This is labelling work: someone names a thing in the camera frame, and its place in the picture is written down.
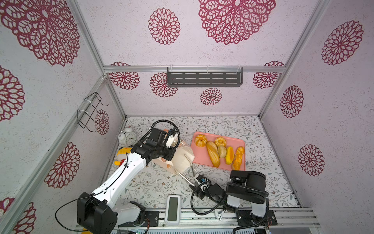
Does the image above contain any printed paper bag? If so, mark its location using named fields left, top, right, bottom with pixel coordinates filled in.
left=152, top=139, right=195, bottom=175

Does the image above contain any long baguette fake bread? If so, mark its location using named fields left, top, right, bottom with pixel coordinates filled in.
left=206, top=141, right=221, bottom=168

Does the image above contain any yellow orange striped fake bread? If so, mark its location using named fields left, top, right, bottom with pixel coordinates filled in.
left=231, top=147, right=245, bottom=171

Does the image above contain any small yellow fake bread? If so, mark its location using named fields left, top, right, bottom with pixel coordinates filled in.
left=225, top=146, right=235, bottom=165

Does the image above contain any small round fake bread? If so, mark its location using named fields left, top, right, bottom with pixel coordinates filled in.
left=217, top=145, right=227, bottom=159

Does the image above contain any striped ring doughnut fake bread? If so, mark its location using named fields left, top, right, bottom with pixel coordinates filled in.
left=194, top=134, right=207, bottom=147

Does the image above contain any golden bundt cake fake bread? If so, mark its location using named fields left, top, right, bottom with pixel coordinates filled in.
left=214, top=136, right=227, bottom=147

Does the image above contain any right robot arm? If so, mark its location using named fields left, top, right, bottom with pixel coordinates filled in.
left=170, top=154, right=269, bottom=219

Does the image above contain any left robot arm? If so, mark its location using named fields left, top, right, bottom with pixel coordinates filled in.
left=77, top=137, right=180, bottom=234

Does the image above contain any white plastic clip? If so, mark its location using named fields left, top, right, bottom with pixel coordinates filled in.
left=214, top=208, right=225, bottom=221

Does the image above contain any white alarm clock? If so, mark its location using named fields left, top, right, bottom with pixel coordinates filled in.
left=118, top=128, right=136, bottom=147

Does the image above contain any yellow plush toy red dress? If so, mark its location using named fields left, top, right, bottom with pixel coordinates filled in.
left=114, top=147, right=131, bottom=166

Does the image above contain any pink plastic tray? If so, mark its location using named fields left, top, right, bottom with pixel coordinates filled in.
left=191, top=132, right=245, bottom=171

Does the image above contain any white digital timer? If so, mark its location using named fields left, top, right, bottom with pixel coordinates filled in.
left=164, top=195, right=181, bottom=226

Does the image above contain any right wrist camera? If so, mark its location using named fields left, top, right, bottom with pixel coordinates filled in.
left=195, top=174, right=211, bottom=186

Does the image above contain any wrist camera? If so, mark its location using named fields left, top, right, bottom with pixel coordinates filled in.
left=195, top=174, right=211, bottom=186
left=146, top=128, right=177, bottom=149

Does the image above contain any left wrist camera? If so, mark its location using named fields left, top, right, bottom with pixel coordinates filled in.
left=146, top=128, right=177, bottom=149

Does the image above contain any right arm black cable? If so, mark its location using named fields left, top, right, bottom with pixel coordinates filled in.
left=190, top=181, right=278, bottom=234

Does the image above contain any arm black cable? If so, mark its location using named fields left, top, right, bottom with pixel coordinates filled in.
left=190, top=181, right=278, bottom=234
left=55, top=119, right=182, bottom=233

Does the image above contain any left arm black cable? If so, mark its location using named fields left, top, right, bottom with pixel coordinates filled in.
left=55, top=119, right=182, bottom=233

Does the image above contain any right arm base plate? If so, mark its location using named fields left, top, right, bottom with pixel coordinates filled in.
left=236, top=210, right=278, bottom=227

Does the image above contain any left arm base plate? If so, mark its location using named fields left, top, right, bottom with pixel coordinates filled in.
left=138, top=211, right=160, bottom=227

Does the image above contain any dark grey wall shelf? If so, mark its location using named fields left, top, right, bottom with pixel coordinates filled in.
left=167, top=67, right=243, bottom=88

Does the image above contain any black wire wall rack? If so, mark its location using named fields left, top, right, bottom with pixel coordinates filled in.
left=76, top=92, right=110, bottom=136

